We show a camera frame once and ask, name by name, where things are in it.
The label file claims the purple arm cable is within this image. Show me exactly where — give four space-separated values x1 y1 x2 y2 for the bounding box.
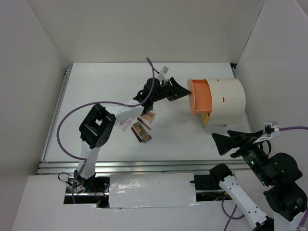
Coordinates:
56 57 161 204
221 126 308 231

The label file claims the dark red lip gloss tube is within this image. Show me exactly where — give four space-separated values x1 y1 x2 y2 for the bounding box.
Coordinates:
131 127 142 142

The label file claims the orange drawer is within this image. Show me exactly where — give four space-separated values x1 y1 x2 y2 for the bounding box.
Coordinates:
187 79 212 115

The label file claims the four-pan eyeshadow palette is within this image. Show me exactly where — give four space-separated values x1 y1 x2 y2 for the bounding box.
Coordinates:
140 111 156 123

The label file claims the aluminium rail frame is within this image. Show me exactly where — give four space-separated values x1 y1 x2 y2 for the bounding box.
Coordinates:
37 63 250 175

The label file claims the yellow drawer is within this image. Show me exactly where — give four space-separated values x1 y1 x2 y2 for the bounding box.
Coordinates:
199 113 211 127

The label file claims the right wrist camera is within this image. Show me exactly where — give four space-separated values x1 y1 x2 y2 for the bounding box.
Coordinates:
263 121 281 140

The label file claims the cream cylindrical drawer organizer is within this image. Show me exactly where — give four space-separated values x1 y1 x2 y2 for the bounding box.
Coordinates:
207 78 246 126

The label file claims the false lash case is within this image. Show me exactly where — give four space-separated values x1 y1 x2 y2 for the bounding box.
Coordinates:
117 118 134 127
119 122 131 131

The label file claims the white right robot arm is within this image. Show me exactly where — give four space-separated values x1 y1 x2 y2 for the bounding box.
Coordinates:
209 127 308 231

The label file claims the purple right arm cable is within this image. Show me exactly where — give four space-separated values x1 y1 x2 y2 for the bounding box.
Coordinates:
221 126 308 231

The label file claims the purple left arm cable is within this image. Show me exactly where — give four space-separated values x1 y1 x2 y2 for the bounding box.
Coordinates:
56 57 161 204

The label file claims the long brown eyeshadow palette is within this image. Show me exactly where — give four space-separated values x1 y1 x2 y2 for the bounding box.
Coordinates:
132 122 152 143

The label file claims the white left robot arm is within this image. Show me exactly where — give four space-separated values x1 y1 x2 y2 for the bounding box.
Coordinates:
74 77 191 192

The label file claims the lower false lash case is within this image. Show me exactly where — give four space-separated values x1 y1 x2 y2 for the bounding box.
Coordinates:
119 122 131 131

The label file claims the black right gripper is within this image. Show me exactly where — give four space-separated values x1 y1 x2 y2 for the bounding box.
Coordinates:
210 127 272 183

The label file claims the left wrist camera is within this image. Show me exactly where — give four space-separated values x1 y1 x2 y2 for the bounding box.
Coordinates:
157 66 169 81

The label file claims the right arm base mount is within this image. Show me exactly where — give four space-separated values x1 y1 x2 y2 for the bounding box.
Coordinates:
190 175 231 202

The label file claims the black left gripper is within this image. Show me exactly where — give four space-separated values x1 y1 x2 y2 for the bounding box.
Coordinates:
151 77 190 103

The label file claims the brown lip gloss tube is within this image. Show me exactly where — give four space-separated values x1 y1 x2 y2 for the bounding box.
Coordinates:
137 117 152 130

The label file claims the upper false lash case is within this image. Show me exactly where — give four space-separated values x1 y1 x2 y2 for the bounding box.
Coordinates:
117 118 134 127

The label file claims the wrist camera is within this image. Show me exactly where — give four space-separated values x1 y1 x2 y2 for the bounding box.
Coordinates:
263 121 281 140
157 66 169 81

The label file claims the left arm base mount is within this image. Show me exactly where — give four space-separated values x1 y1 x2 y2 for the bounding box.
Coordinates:
58 172 110 208

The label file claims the white taped cover panel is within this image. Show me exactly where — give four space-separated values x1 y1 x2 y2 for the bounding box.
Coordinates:
109 173 198 208

